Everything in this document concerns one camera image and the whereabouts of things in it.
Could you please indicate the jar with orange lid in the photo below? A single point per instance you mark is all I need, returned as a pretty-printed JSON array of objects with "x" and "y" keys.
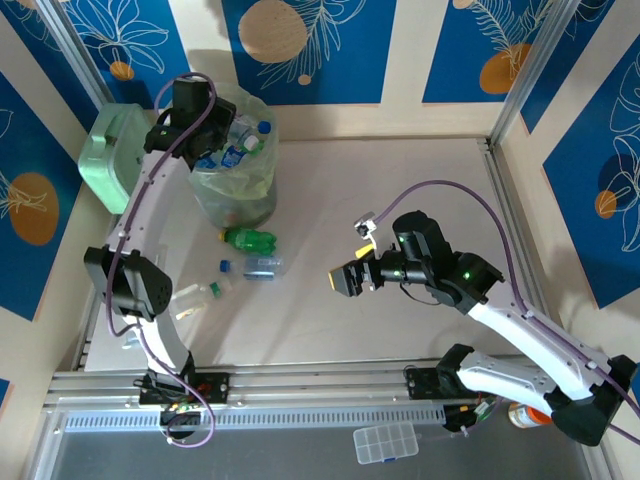
[{"x": 520, "y": 417}]

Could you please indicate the clear compartment organiser box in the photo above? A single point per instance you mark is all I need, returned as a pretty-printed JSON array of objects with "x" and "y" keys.
[{"x": 385, "y": 442}]

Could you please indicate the clear plastic wrapper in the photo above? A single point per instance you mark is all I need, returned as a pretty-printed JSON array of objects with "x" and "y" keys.
[{"x": 132, "y": 340}]

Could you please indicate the mint green plastic case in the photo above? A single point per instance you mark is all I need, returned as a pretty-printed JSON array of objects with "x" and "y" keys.
[{"x": 100, "y": 165}]

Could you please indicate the white-capped bottle blue label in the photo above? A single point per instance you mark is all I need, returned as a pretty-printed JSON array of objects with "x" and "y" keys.
[{"x": 230, "y": 157}]

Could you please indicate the clear bin with plastic liner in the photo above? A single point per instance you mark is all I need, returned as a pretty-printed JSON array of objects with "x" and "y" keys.
[{"x": 250, "y": 195}]

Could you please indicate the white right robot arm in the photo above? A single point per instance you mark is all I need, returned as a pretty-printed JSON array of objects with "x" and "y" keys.
[{"x": 525, "y": 330}]

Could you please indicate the green bottle yellow cap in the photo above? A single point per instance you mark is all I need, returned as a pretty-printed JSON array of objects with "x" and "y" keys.
[{"x": 250, "y": 240}]

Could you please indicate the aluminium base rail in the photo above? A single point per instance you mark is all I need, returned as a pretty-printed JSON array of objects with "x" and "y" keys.
[{"x": 320, "y": 382}]

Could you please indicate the aluminium table side rail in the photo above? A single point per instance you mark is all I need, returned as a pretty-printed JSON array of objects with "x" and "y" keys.
[{"x": 500, "y": 160}]

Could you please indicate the clear square bottle blue band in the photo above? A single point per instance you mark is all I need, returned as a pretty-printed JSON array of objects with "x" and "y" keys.
[{"x": 262, "y": 269}]

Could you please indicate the aluminium frame post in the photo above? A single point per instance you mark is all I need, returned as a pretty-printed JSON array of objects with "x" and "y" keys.
[
  {"x": 532, "y": 70},
  {"x": 77, "y": 50}
]

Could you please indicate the black base electronics module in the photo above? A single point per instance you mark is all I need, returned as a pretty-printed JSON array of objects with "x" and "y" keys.
[
  {"x": 180, "y": 412},
  {"x": 460, "y": 415}
]

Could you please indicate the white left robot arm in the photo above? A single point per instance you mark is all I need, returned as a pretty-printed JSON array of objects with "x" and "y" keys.
[{"x": 150, "y": 200}]

